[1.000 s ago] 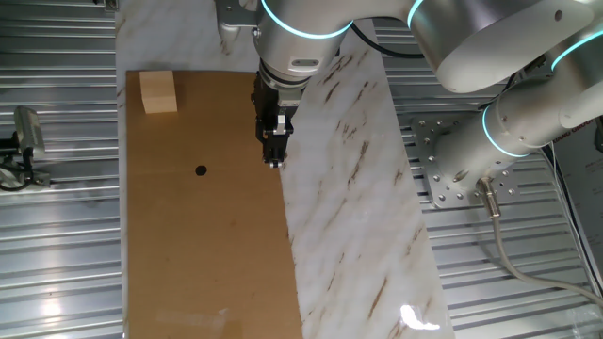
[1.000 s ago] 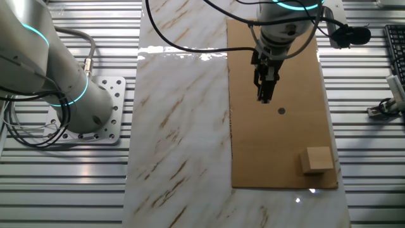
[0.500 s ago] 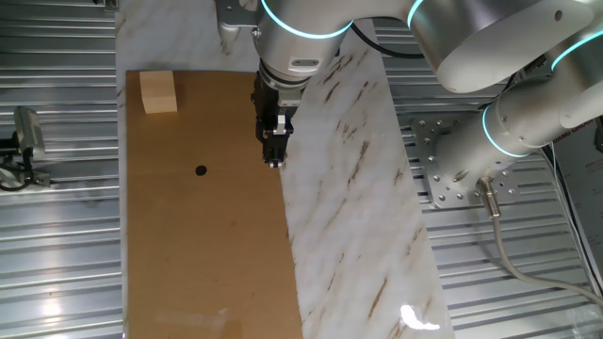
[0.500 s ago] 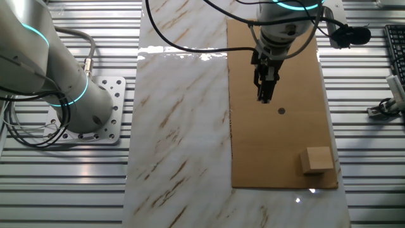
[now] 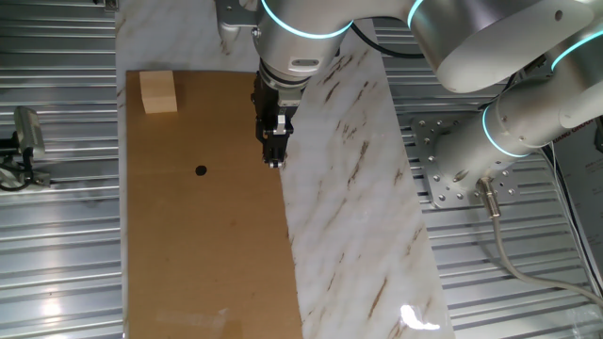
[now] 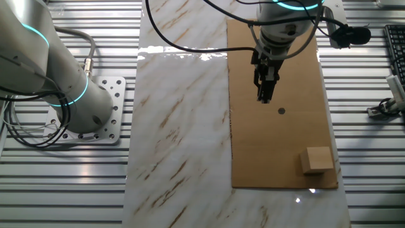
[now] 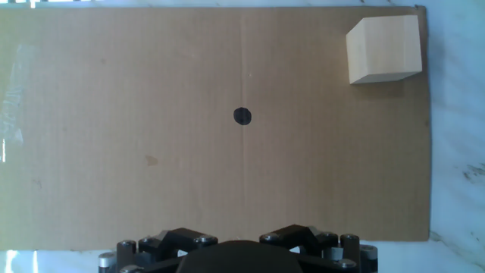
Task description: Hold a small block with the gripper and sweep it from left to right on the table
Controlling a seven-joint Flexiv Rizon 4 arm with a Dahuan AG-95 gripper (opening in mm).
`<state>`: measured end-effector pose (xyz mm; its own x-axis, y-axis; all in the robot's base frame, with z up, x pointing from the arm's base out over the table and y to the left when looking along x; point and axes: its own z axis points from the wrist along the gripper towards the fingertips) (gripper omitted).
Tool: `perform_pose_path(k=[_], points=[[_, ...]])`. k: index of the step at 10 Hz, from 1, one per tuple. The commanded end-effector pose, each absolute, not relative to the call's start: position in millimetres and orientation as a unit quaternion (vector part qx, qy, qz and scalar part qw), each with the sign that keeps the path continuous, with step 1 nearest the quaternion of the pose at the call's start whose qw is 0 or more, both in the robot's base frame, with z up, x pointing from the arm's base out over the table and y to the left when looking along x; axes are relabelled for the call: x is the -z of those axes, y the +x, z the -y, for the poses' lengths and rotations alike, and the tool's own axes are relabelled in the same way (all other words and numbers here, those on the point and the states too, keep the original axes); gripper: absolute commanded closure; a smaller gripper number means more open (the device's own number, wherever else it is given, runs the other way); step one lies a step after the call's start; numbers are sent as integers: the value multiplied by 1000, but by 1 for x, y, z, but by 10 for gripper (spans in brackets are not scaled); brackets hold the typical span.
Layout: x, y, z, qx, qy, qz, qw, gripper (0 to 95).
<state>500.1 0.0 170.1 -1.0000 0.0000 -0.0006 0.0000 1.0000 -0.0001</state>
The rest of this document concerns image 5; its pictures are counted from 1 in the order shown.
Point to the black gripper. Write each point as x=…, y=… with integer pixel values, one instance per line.
x=266, y=103

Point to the small wooden block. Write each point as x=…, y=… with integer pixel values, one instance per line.
x=158, y=92

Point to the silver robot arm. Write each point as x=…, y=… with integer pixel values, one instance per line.
x=471, y=37

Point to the black round dot mark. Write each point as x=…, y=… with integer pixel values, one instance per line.
x=201, y=170

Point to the white marble pattern board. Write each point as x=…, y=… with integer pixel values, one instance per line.
x=353, y=212

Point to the brown cardboard sheet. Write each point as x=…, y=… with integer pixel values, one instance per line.
x=207, y=235

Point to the clear tape strip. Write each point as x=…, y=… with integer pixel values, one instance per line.
x=188, y=318

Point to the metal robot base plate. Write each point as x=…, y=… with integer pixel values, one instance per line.
x=440, y=190

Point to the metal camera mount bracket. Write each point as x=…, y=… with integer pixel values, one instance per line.
x=40, y=178

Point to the silver side camera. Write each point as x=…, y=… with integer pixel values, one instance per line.
x=28, y=129

